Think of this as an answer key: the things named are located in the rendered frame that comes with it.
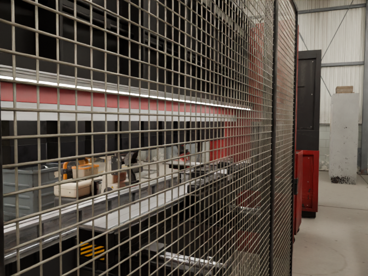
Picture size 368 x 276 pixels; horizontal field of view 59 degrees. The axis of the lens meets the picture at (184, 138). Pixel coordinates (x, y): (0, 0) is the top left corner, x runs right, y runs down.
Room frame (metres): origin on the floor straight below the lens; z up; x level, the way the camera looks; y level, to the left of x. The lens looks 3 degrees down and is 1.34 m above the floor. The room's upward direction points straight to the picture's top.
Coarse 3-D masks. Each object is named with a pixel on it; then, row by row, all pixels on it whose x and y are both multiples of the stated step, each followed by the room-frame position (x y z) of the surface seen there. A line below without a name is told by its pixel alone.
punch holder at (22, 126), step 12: (12, 120) 1.07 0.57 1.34; (24, 120) 1.12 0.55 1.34; (36, 120) 1.16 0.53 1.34; (12, 132) 1.07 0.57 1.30; (24, 132) 1.11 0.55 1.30; (36, 132) 1.16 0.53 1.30; (12, 144) 1.07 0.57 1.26; (24, 144) 1.11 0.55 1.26; (36, 144) 1.16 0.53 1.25; (12, 156) 1.07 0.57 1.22; (24, 156) 1.11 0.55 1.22; (36, 156) 1.16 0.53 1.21; (12, 168) 1.07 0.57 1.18
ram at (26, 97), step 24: (24, 96) 1.12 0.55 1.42; (48, 96) 1.21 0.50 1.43; (72, 96) 1.31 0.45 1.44; (96, 96) 1.44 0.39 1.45; (120, 96) 1.60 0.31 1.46; (120, 120) 1.60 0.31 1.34; (144, 120) 1.79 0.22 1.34; (168, 120) 2.03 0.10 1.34; (192, 120) 2.36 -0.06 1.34; (216, 120) 2.80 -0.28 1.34
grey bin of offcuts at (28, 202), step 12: (24, 168) 4.57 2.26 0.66; (36, 168) 4.77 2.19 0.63; (48, 168) 4.24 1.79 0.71; (12, 180) 4.13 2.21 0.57; (24, 180) 4.05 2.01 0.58; (36, 180) 4.05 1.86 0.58; (48, 180) 4.24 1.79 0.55; (36, 192) 4.05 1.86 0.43; (48, 192) 4.23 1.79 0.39; (12, 204) 4.13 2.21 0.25; (24, 204) 4.06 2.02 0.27; (36, 204) 4.05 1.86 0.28; (48, 204) 4.22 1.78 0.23; (12, 216) 4.18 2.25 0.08
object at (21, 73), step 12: (0, 72) 0.82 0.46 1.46; (12, 72) 0.86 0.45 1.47; (24, 72) 0.89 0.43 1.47; (72, 84) 1.04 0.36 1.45; (84, 84) 1.09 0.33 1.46; (96, 84) 1.14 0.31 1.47; (108, 84) 1.21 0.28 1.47; (156, 96) 1.51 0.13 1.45; (168, 96) 1.61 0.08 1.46; (180, 96) 1.73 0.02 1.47
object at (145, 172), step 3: (144, 171) 6.40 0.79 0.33; (147, 171) 6.40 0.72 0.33; (150, 171) 6.40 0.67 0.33; (153, 171) 6.40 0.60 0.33; (156, 171) 6.26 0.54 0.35; (126, 174) 6.07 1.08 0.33; (135, 174) 5.56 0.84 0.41; (138, 174) 6.08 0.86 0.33; (141, 174) 6.08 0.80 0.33; (144, 174) 6.08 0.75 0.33; (147, 174) 5.93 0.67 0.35; (150, 174) 6.03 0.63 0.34; (126, 177) 5.63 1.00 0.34; (138, 177) 5.61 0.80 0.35; (141, 177) 5.72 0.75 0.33; (144, 177) 6.48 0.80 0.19; (147, 177) 6.46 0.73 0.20; (150, 177) 6.45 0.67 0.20
